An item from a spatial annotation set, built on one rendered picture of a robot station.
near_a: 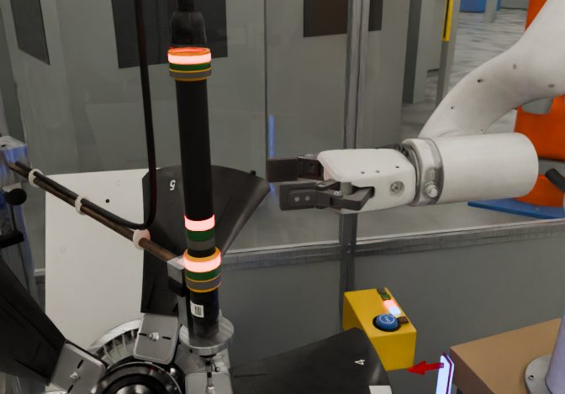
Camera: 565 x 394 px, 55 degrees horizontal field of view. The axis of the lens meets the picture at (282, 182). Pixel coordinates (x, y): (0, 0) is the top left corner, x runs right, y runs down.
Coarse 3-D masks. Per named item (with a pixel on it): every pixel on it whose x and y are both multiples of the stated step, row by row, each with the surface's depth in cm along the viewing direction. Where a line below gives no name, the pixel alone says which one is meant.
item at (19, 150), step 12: (0, 144) 105; (12, 144) 105; (24, 144) 105; (0, 156) 102; (12, 156) 104; (24, 156) 105; (0, 168) 103; (0, 180) 103; (12, 180) 105; (24, 180) 107
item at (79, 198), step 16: (144, 32) 62; (144, 48) 63; (144, 64) 63; (144, 80) 64; (144, 96) 65; (144, 112) 66; (32, 176) 96; (64, 192) 89; (96, 208) 82; (128, 224) 77; (144, 224) 73
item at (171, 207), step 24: (168, 168) 86; (216, 168) 82; (144, 192) 87; (216, 192) 80; (240, 192) 79; (264, 192) 78; (144, 216) 86; (168, 216) 83; (216, 216) 78; (240, 216) 77; (168, 240) 81; (216, 240) 76; (144, 264) 83; (144, 288) 81; (144, 312) 79; (168, 312) 75
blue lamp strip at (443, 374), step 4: (444, 360) 81; (448, 364) 80; (444, 368) 81; (448, 368) 80; (440, 372) 82; (444, 372) 81; (440, 376) 82; (444, 376) 81; (440, 380) 82; (444, 380) 81; (440, 384) 83; (444, 384) 81; (440, 388) 83; (444, 388) 81; (436, 392) 84; (440, 392) 83; (444, 392) 82
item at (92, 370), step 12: (72, 348) 71; (60, 360) 72; (72, 360) 72; (84, 360) 71; (96, 360) 71; (60, 372) 73; (84, 372) 72; (96, 372) 71; (60, 384) 75; (72, 384) 74; (84, 384) 73
